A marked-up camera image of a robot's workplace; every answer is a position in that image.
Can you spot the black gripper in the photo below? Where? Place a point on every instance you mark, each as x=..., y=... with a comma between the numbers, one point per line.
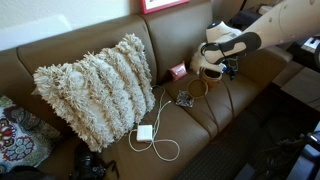
x=230, y=62

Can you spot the brown woven round bag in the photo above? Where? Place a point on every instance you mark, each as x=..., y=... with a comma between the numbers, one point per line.
x=211, y=78

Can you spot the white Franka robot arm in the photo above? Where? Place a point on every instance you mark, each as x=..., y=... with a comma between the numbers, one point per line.
x=286, y=23

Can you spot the white fluffy pom pom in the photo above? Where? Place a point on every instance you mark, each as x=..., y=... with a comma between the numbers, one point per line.
x=196, y=61

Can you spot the pink wipes pack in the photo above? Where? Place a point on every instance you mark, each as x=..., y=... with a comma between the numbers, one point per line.
x=178, y=71

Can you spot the blue cloth covered table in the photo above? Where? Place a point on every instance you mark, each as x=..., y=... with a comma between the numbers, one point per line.
x=246, y=18

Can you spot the brown leather sofa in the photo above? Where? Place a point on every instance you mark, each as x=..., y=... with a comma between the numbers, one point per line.
x=186, y=33

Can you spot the grey wooden bench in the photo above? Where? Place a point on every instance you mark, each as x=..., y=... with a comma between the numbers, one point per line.
x=300, y=86

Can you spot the black piano keyboard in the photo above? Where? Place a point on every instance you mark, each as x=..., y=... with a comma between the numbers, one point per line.
x=305, y=55

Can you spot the red framed picture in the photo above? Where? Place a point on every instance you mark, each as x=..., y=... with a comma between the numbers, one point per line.
x=160, y=5

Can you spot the white power adapter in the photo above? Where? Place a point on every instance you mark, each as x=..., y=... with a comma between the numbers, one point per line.
x=144, y=133

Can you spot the black equipment base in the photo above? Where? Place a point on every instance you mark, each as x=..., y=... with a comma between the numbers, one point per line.
x=303, y=163

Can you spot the shaggy cream pillow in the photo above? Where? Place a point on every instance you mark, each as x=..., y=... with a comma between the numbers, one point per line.
x=96, y=93

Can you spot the floral patterned pillow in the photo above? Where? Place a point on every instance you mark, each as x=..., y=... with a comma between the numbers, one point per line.
x=23, y=140

